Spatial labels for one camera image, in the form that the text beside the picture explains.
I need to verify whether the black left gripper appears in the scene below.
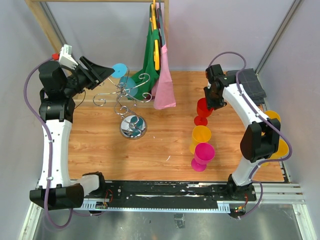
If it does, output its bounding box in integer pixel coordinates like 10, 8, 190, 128
62, 55, 115, 97

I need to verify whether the red plastic wine glass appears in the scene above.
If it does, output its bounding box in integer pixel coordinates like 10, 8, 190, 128
194, 97, 215, 126

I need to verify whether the blue plastic wine glass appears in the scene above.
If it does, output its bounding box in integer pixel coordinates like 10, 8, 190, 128
111, 63, 138, 100

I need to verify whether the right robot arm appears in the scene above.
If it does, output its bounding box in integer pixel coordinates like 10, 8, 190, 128
203, 64, 281, 200

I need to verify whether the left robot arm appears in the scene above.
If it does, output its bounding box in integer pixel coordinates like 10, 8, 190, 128
29, 56, 114, 211

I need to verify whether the yellow wine glass near centre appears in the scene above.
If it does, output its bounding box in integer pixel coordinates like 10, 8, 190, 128
189, 125, 212, 154

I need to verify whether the yellow wine glass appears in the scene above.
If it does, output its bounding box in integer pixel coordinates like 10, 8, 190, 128
259, 138, 289, 167
189, 125, 212, 154
260, 110, 281, 130

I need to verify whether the magenta plastic wine glass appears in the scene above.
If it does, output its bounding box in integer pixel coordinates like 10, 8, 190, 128
191, 142, 216, 172

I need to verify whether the yellow wine glass far right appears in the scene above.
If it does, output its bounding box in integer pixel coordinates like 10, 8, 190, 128
260, 110, 281, 130

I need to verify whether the chrome wine glass rack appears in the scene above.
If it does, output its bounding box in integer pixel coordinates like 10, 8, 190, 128
92, 75, 152, 140

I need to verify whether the yellow wine glass right front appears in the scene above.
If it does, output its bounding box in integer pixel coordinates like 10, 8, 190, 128
259, 138, 289, 167

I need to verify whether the folded dark grey cloth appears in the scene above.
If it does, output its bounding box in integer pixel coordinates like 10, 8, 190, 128
238, 68, 267, 106

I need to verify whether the green tank top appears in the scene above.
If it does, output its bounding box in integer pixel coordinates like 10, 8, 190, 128
132, 4, 160, 101

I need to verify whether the pink shirt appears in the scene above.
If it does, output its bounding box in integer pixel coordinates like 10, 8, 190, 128
151, 44, 176, 110

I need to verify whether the grey hanger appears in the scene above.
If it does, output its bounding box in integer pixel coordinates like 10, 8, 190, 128
157, 0, 166, 48

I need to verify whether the yellow plastic hanger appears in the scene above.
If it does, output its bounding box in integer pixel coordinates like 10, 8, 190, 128
149, 0, 160, 71

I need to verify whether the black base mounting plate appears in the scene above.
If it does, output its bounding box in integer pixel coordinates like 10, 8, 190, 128
77, 179, 257, 210

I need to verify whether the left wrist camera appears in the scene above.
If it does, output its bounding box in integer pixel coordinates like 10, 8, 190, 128
51, 44, 79, 70

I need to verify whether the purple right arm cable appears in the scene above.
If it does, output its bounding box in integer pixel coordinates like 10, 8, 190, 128
207, 51, 293, 221

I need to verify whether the wooden clothes rack frame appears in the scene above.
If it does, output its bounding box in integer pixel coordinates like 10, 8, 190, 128
24, 0, 170, 66

